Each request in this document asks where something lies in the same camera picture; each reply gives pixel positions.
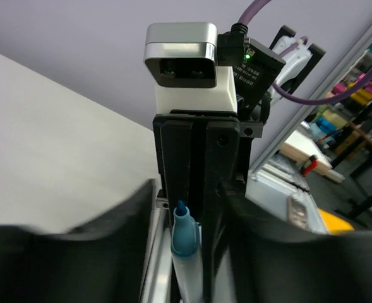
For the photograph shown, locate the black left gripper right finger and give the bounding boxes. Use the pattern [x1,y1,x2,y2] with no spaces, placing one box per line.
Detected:
[221,183,372,302]

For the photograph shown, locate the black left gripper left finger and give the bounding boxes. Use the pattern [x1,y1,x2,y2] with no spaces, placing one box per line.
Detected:
[0,180,155,302]

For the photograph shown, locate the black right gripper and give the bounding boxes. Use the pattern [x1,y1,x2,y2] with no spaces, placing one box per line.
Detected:
[153,110,263,302]

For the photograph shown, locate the light blue highlighter pen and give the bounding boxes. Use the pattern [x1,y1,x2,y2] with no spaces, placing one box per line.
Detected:
[171,200,203,303]

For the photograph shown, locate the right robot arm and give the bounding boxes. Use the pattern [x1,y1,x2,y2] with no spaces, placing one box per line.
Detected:
[144,22,305,302]

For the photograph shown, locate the background clutter shelves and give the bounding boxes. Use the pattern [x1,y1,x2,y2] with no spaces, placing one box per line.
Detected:
[280,37,372,234]

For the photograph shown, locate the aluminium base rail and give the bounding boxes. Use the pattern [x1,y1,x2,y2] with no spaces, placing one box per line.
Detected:
[140,190,172,303]

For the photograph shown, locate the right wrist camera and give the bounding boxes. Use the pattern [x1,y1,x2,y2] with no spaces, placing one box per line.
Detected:
[143,22,237,114]

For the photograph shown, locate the right aluminium frame post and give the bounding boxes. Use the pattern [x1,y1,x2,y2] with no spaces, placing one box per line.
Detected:
[249,1,372,171]

